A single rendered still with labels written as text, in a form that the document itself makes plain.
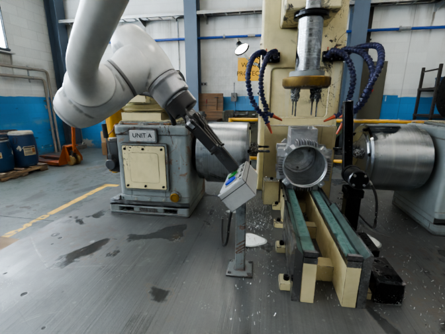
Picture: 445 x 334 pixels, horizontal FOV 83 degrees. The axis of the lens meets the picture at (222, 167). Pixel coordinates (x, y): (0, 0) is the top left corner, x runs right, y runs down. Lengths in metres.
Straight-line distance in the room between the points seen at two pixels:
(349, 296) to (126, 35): 0.78
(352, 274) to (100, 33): 0.66
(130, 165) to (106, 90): 0.47
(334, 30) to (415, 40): 5.55
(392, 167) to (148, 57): 0.83
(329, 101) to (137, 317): 1.09
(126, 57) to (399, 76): 6.28
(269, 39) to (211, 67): 5.09
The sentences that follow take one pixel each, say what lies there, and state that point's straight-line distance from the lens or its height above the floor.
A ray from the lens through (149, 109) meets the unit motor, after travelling 1.07.
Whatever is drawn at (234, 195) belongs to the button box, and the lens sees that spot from 0.56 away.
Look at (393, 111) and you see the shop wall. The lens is 6.64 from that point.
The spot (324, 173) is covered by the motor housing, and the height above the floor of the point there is 0.99.
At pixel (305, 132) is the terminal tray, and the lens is 1.03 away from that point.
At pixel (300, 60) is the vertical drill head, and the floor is 1.39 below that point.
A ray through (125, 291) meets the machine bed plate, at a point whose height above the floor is 0.80.
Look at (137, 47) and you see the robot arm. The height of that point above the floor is 1.37.
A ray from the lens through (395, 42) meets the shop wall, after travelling 6.68.
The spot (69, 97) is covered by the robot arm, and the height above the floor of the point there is 1.25.
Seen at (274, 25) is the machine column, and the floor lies 1.57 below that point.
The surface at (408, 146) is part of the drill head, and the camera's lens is 1.05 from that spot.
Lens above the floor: 1.25
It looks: 14 degrees down
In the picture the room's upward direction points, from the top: straight up
